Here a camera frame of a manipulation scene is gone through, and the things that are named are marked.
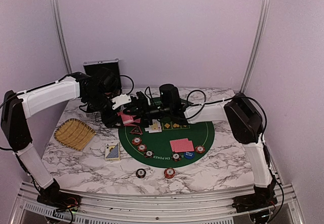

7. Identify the round green poker mat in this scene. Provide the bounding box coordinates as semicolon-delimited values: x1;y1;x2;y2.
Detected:
118;119;215;168

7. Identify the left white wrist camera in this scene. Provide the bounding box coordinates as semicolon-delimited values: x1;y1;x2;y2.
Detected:
111;94;132;109

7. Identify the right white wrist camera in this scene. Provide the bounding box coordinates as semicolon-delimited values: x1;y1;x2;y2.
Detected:
144;92;151;105

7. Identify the woven bamboo tray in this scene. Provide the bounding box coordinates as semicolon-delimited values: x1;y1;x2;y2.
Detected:
54;118;96;151

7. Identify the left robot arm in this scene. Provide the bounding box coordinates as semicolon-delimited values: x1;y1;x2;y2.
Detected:
1;68;118;206

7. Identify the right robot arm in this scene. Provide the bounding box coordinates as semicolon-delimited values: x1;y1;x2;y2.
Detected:
123;84;276;208

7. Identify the triangular all-in button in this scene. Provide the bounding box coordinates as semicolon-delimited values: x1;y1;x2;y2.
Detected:
130;126;143;135

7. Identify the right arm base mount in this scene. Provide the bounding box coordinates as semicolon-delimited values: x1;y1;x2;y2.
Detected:
232;193;278;213

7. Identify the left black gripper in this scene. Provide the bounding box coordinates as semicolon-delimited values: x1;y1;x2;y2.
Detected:
84;90;124;129

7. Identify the left aluminium frame post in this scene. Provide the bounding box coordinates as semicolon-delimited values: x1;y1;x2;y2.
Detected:
51;0;72;73

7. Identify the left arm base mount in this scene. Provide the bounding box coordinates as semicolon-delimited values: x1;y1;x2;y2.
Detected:
37;189;81;212

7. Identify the right aluminium frame post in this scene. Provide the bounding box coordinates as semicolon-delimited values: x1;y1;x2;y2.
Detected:
239;0;270;93

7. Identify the playing card box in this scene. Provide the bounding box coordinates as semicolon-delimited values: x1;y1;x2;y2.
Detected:
105;141;120;161

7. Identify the aluminium frame post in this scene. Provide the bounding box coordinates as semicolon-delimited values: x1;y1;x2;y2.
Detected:
51;0;72;73
239;0;270;93

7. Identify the blue small blind button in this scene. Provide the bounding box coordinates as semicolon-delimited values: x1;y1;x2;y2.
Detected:
183;152;195;160

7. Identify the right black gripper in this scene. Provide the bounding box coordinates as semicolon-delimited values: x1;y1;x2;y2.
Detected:
123;99;171;128

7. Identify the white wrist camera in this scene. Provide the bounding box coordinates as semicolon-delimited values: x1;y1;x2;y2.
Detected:
144;92;151;105
111;94;132;109

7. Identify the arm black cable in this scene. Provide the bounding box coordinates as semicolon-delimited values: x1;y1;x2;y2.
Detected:
0;74;135;151
186;89;286;209

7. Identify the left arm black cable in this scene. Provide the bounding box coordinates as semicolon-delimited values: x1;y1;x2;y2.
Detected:
0;74;135;151

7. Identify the red poker chip stack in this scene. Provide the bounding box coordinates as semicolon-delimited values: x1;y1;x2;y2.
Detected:
164;168;176;179

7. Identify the aluminium poker case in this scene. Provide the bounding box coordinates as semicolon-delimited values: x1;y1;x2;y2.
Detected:
83;58;122;95

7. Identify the black poker chip stack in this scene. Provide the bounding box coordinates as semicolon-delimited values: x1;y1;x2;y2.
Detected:
136;168;146;178

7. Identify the red-backed card deck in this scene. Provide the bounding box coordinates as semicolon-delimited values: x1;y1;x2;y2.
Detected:
118;112;134;126

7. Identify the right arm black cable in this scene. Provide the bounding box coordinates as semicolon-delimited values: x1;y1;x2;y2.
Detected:
186;89;286;209

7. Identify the front aluminium rail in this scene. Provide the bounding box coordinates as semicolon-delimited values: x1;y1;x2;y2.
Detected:
10;183;304;224

